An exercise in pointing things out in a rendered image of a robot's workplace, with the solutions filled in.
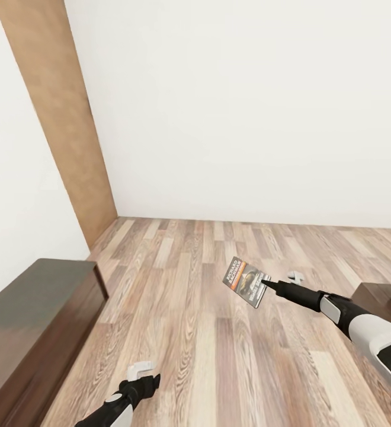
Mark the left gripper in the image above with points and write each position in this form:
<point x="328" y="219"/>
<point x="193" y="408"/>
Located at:
<point x="144" y="387"/>

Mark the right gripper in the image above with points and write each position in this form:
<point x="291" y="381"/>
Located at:
<point x="290" y="291"/>

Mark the bench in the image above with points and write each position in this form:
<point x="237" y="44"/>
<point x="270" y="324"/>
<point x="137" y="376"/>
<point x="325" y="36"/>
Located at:
<point x="46" y="316"/>

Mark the hardback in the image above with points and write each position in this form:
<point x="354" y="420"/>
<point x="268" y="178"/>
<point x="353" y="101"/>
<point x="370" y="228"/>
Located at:
<point x="246" y="281"/>

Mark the sliding door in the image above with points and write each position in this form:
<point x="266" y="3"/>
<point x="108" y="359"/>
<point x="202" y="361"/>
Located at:
<point x="41" y="40"/>

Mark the bed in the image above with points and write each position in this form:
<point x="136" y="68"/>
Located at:
<point x="375" y="298"/>

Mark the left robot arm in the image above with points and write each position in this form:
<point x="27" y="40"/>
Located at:
<point x="118" y="408"/>

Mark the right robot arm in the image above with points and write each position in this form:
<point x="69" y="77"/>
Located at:
<point x="370" y="333"/>

